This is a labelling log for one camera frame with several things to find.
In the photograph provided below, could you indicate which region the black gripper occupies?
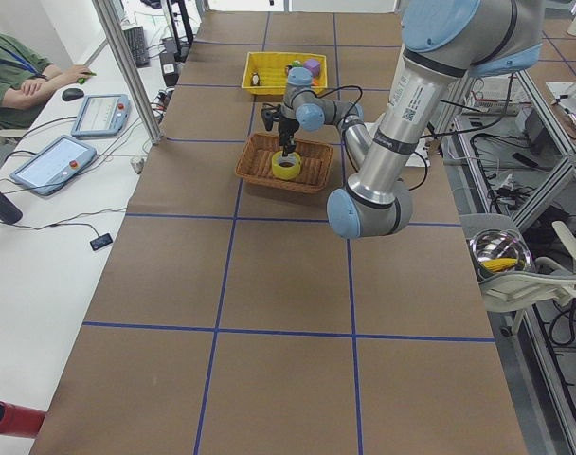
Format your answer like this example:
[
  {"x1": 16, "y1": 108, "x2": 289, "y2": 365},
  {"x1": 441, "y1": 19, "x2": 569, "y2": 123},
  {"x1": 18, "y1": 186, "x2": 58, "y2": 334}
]
[{"x1": 275, "y1": 104, "x2": 298, "y2": 157}]

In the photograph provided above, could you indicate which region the yellow tape roll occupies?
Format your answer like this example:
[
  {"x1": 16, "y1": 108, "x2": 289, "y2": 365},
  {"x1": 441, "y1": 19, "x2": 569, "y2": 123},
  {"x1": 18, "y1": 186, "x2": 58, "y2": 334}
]
[{"x1": 271, "y1": 151, "x2": 302, "y2": 181}]

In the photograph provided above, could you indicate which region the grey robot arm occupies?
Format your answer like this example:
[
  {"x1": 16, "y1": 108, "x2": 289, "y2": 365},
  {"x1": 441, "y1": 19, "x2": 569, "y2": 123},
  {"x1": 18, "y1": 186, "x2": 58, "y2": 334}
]
[
  {"x1": 275, "y1": 66, "x2": 365, "y2": 158},
  {"x1": 279, "y1": 1, "x2": 545, "y2": 239}
]

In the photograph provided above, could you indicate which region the brown wicker basket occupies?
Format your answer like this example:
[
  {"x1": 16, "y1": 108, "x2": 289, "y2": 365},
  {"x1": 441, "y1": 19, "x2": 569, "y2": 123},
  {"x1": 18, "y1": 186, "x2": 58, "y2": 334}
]
[{"x1": 235, "y1": 133, "x2": 333, "y2": 193}]

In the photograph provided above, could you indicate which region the yellow woven basket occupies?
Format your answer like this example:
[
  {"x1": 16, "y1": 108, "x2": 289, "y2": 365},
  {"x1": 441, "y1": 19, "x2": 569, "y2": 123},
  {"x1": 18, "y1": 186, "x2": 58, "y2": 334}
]
[{"x1": 242, "y1": 51, "x2": 328, "y2": 95}]

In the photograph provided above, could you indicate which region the purple foam block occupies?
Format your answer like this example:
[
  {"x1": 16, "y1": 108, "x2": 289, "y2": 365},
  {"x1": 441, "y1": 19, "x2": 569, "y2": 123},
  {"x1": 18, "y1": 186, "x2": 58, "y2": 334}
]
[{"x1": 302, "y1": 58, "x2": 321, "y2": 78}]

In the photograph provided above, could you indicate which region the upper teach pendant tablet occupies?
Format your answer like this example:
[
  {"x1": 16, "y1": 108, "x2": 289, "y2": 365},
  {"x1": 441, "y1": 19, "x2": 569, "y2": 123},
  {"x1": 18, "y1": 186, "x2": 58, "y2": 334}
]
[{"x1": 71, "y1": 94, "x2": 131, "y2": 138}]

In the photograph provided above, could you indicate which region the teach pendant tablet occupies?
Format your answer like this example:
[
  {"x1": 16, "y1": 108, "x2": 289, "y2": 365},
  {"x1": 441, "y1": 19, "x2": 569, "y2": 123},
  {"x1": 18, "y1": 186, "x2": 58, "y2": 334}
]
[
  {"x1": 10, "y1": 136, "x2": 96, "y2": 196},
  {"x1": 71, "y1": 94, "x2": 131, "y2": 138}
]

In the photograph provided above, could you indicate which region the black keyboard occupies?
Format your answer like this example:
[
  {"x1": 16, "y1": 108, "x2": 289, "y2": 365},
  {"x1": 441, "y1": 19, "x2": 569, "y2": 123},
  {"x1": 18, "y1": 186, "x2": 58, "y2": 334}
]
[{"x1": 122, "y1": 26, "x2": 150, "y2": 67}]

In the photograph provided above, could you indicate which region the small black device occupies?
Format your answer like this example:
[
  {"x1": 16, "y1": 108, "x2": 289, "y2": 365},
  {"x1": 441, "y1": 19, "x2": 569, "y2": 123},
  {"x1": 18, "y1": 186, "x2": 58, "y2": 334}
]
[{"x1": 89, "y1": 233, "x2": 113, "y2": 251}]

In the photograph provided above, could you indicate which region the lower teach pendant tablet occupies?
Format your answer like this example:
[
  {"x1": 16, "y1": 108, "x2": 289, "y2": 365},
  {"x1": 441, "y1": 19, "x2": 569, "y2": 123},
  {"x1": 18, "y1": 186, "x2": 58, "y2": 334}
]
[{"x1": 10, "y1": 136, "x2": 96, "y2": 196}]

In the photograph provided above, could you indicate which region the black computer mouse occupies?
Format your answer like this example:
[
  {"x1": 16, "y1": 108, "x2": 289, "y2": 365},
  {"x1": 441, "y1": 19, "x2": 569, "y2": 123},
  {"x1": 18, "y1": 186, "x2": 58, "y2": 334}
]
[{"x1": 62, "y1": 87, "x2": 84, "y2": 102}]

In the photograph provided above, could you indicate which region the steel bowl with corn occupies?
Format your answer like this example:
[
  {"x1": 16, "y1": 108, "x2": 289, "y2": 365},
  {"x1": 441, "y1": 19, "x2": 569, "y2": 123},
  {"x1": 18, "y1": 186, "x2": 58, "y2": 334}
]
[{"x1": 468, "y1": 229, "x2": 533, "y2": 281}]

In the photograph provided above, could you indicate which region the white office chair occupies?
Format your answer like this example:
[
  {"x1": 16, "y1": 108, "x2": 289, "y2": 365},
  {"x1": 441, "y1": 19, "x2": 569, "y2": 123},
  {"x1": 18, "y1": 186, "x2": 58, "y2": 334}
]
[{"x1": 460, "y1": 213, "x2": 576, "y2": 337}]

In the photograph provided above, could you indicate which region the seated person green shirt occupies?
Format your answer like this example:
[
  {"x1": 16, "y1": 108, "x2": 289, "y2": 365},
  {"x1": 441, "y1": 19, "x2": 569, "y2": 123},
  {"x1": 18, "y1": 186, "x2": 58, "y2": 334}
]
[{"x1": 0, "y1": 33, "x2": 95, "y2": 129}]

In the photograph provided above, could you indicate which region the red cylinder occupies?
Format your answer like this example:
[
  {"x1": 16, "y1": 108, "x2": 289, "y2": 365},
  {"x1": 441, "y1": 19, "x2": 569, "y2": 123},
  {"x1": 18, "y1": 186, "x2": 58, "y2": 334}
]
[{"x1": 0, "y1": 401, "x2": 46, "y2": 439}]

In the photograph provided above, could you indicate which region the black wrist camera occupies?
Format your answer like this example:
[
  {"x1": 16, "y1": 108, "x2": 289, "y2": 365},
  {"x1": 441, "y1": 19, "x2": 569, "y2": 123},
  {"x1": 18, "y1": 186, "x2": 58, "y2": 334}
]
[{"x1": 261, "y1": 107, "x2": 277, "y2": 132}]

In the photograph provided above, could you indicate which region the black camera cable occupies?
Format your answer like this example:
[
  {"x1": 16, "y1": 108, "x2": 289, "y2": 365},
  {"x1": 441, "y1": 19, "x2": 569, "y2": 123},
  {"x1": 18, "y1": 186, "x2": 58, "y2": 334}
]
[{"x1": 261, "y1": 84, "x2": 431, "y2": 191}]

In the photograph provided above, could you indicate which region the aluminium frame post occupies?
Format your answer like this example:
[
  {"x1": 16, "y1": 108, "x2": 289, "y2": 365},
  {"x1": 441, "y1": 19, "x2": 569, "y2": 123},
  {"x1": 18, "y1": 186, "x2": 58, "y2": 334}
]
[{"x1": 92, "y1": 0, "x2": 162, "y2": 145}]

